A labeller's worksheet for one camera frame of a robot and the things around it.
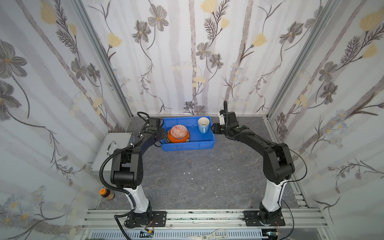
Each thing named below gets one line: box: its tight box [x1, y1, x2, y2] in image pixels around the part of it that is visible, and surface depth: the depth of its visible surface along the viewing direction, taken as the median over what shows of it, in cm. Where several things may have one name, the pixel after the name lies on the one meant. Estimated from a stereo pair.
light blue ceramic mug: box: [198, 117, 210, 134], surface depth 106 cm
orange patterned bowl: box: [167, 124, 190, 143], surface depth 104 cm
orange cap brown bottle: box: [99, 188, 115, 201], surface depth 77 cm
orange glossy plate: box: [167, 129, 189, 143], surface depth 102 cm
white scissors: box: [187, 228, 228, 240], surface depth 71 cm
